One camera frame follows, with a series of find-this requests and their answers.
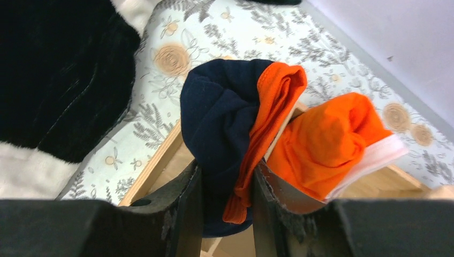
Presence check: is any navy underwear orange trim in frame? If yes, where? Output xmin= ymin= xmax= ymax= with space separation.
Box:
xmin=180 ymin=59 xmax=307 ymax=238

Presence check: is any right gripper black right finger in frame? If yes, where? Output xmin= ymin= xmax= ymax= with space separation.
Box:
xmin=253 ymin=162 xmax=453 ymax=256

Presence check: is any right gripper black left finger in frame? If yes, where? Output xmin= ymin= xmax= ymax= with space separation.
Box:
xmin=1 ymin=162 xmax=203 ymax=256

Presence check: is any black white checkered pillow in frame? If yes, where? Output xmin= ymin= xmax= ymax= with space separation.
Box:
xmin=1 ymin=1 xmax=157 ymax=199

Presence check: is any wooden compartment organizer box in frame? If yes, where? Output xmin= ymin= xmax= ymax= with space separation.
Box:
xmin=118 ymin=103 xmax=454 ymax=257

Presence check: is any floral bed sheet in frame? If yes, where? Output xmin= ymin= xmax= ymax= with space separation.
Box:
xmin=61 ymin=1 xmax=453 ymax=204

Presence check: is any orange underwear white trim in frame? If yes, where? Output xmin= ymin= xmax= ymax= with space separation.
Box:
xmin=267 ymin=93 xmax=407 ymax=202

